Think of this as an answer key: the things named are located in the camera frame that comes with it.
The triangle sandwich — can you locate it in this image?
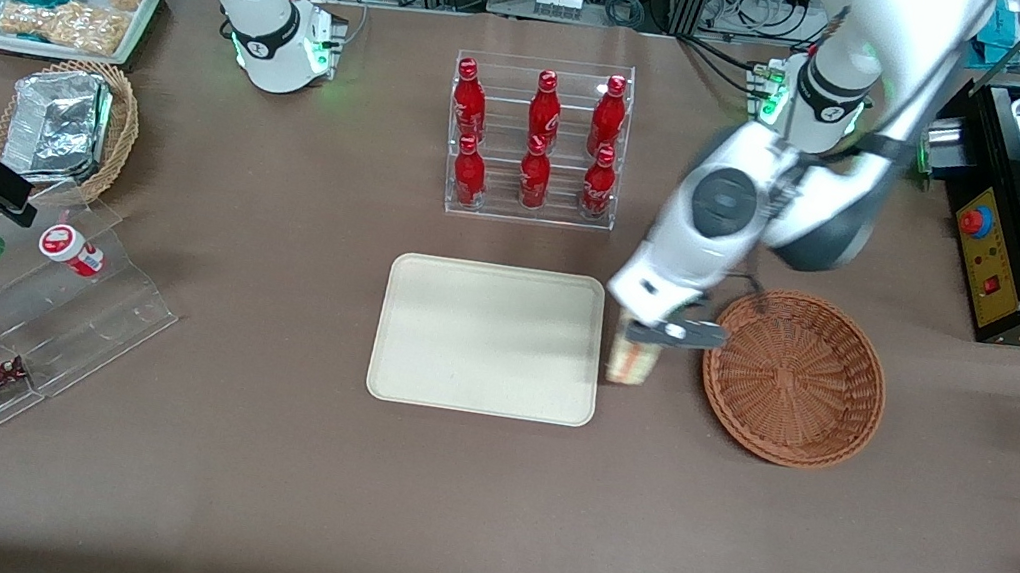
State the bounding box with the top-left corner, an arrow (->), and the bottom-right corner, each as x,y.
604,308 -> 672,393

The round brown wicker basket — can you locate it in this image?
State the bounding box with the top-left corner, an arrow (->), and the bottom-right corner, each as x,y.
690,279 -> 900,480

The small oval wicker basket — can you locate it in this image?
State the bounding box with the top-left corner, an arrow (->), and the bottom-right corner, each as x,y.
0,46 -> 149,217

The cream rectangular tray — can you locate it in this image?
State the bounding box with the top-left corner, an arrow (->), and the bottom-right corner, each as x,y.
363,247 -> 616,432

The white snack tray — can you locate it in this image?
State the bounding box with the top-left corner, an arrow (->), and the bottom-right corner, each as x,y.
0,0 -> 162,75

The crumpled foil container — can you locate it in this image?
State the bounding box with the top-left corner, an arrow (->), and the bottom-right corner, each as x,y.
0,62 -> 117,192

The red lidded snack cup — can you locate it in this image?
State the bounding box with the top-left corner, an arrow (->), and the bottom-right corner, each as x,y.
34,221 -> 111,280

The red cola bottle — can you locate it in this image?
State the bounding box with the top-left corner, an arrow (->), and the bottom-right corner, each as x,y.
515,133 -> 557,214
586,72 -> 631,157
446,55 -> 495,144
523,68 -> 568,151
578,142 -> 621,223
448,132 -> 493,211

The clear acrylic bottle rack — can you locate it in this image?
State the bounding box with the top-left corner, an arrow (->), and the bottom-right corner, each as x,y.
432,42 -> 639,239

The clear acrylic stepped display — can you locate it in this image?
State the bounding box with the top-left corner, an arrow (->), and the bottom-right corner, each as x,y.
0,183 -> 195,550

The red and blue warmer knob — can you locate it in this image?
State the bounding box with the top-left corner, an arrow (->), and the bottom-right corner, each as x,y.
957,201 -> 997,240

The white power strip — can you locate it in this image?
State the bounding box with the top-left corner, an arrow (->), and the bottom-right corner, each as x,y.
529,0 -> 586,21

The small silver metal box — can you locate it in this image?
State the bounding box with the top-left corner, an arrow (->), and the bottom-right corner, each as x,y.
916,114 -> 968,185

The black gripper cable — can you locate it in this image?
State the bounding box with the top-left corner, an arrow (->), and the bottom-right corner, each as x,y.
717,266 -> 779,319

